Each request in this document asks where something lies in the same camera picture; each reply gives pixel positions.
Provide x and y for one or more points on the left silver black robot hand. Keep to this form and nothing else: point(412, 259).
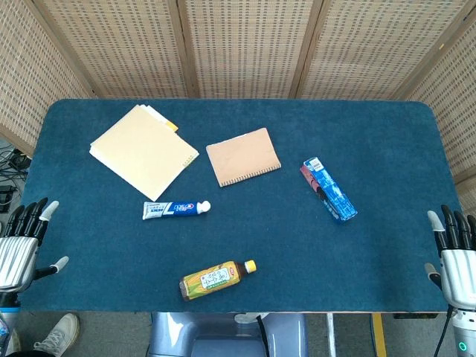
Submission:
point(18, 253)

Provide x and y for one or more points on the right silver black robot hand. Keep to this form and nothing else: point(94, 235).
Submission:
point(459, 271)

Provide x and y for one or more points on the blue white toothpaste tube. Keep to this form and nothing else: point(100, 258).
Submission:
point(175, 210)

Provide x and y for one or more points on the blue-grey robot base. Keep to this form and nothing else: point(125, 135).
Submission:
point(175, 334)

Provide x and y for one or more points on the blue snack box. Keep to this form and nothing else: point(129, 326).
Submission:
point(331, 193)

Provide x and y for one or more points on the black bar under table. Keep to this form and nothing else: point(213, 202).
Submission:
point(416, 316)

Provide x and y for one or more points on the white sneaker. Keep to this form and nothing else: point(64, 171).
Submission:
point(59, 334)

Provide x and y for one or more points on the white table leg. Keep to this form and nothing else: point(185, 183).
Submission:
point(331, 334)

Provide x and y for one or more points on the woven bamboo screen panel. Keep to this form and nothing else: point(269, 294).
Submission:
point(457, 111)
point(29, 74)
point(245, 44)
point(122, 44)
point(372, 44)

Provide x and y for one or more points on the cream paper folder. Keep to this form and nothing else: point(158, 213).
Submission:
point(141, 148)

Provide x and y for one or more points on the blue carpet table mat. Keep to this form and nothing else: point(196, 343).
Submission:
point(297, 260)

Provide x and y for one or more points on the yellow-capped tea bottle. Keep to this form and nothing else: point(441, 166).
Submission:
point(212, 280)

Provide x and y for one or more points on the tan spiral notebook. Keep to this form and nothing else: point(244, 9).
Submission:
point(241, 156)

